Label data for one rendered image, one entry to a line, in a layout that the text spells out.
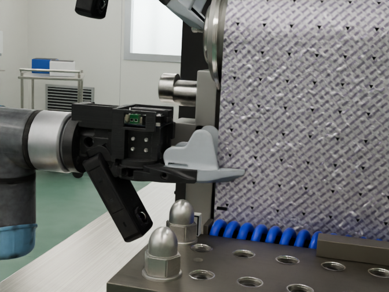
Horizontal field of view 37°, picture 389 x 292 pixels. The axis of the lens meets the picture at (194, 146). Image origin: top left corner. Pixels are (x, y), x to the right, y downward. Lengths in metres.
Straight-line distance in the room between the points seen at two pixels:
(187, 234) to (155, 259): 0.10
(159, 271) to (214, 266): 0.06
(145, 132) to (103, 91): 6.14
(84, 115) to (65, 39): 6.29
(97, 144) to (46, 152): 0.06
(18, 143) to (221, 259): 0.29
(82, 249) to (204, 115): 0.35
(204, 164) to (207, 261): 0.13
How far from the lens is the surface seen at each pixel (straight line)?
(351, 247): 0.61
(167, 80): 0.76
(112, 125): 0.67
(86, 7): 0.77
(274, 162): 0.66
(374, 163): 0.65
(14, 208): 0.76
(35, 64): 5.66
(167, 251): 0.52
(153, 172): 0.65
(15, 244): 0.77
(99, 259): 0.93
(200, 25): 0.72
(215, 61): 0.65
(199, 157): 0.65
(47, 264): 0.92
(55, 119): 0.71
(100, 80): 6.80
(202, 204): 0.77
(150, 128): 0.65
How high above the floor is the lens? 1.24
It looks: 10 degrees down
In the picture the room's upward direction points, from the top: 3 degrees clockwise
